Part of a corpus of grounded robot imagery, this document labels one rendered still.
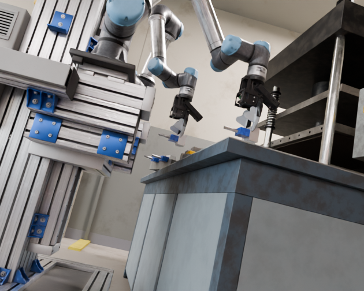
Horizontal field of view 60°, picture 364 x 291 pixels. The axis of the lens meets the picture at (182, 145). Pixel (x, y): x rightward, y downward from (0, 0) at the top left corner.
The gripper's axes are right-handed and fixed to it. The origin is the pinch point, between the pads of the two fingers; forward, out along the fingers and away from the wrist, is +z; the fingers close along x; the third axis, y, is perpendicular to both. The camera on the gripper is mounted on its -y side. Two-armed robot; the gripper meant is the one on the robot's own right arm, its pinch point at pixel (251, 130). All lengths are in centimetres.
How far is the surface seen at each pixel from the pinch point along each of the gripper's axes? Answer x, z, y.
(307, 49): -64, -88, -59
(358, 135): -28, -25, -74
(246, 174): 33.1, 22.8, 14.4
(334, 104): -37, -41, -64
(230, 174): 28.2, 23.0, 16.4
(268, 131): -112, -41, -67
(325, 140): -38, -20, -62
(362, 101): -28, -44, -74
